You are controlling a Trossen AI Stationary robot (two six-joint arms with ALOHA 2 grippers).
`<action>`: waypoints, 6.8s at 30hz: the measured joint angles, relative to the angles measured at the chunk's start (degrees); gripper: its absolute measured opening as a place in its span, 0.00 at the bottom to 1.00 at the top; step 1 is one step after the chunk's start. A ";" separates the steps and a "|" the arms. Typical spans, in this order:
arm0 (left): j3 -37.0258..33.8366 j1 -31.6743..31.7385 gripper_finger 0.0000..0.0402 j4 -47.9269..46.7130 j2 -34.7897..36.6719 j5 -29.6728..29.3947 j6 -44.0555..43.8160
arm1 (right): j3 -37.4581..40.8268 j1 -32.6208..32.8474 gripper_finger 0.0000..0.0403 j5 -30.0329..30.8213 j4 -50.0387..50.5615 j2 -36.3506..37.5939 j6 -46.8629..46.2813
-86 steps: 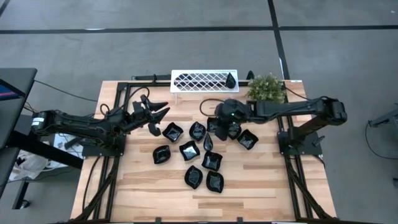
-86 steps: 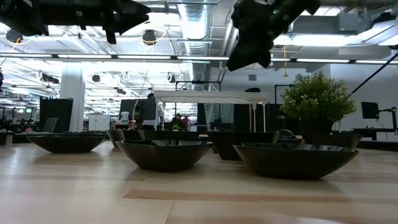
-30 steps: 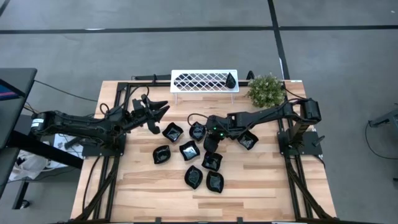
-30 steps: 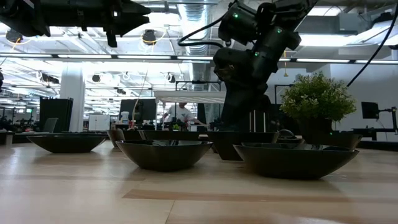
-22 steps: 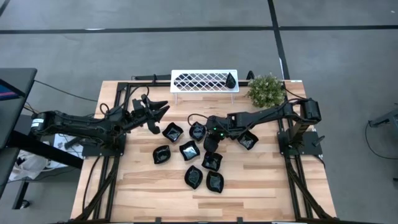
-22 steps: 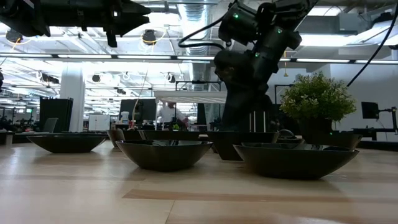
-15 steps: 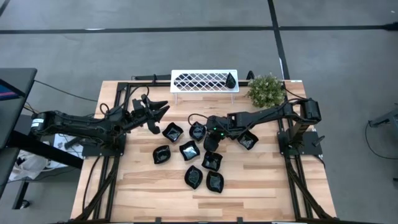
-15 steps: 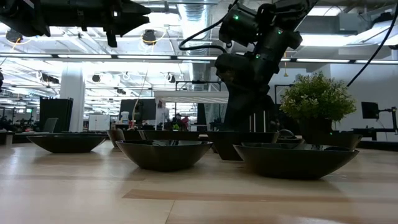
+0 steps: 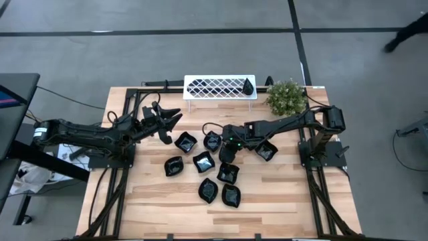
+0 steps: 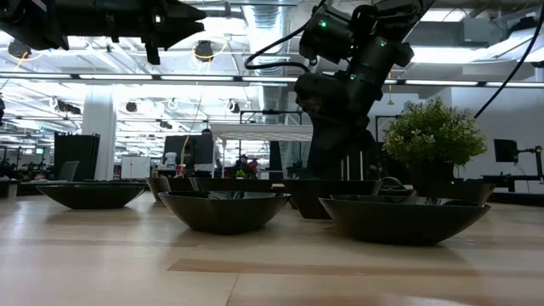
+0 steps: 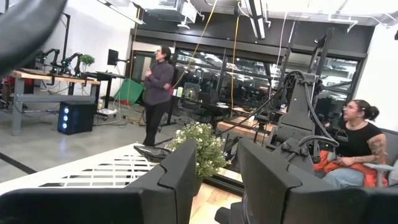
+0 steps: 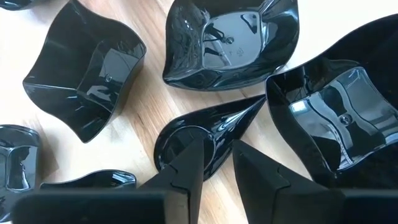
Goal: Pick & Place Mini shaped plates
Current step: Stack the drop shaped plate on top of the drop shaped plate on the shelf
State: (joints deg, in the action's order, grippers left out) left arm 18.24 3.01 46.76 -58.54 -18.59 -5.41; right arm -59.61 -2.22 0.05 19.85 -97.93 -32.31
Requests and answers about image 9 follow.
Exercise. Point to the white plastic bag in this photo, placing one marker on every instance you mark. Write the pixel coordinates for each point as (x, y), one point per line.
(30, 177)

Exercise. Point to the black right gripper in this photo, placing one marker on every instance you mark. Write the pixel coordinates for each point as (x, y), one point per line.
(234, 135)

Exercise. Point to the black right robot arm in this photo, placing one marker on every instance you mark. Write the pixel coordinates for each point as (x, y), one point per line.
(284, 124)

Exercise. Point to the grey metal stand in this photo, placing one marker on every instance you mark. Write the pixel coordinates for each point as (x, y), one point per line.
(414, 129)

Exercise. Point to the small green potted plant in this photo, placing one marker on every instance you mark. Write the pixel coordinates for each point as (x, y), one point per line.
(286, 98)

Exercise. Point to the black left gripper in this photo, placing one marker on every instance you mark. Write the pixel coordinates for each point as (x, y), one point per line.
(152, 120)

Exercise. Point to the black wavy square mini plate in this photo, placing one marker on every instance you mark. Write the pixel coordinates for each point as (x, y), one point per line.
(185, 143)
(204, 162)

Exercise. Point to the white paper sheets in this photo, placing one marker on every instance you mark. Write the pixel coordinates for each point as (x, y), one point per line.
(65, 154)

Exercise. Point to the person's leg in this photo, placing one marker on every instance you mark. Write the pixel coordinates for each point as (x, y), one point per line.
(411, 31)

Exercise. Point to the black pointed oval mini plate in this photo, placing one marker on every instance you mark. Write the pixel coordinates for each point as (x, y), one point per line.
(174, 166)
(231, 195)

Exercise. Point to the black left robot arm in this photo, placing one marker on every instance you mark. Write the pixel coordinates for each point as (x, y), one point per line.
(83, 132)

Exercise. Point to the black bracket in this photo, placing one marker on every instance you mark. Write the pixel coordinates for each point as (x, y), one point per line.
(269, 81)

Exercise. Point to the black desk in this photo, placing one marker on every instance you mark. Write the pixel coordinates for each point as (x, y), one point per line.
(13, 127)

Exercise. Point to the laptop with coloured screen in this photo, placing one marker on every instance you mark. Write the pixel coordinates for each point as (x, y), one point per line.
(8, 98)

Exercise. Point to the black leaf mini plate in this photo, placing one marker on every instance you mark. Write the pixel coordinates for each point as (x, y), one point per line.
(208, 190)
(212, 142)

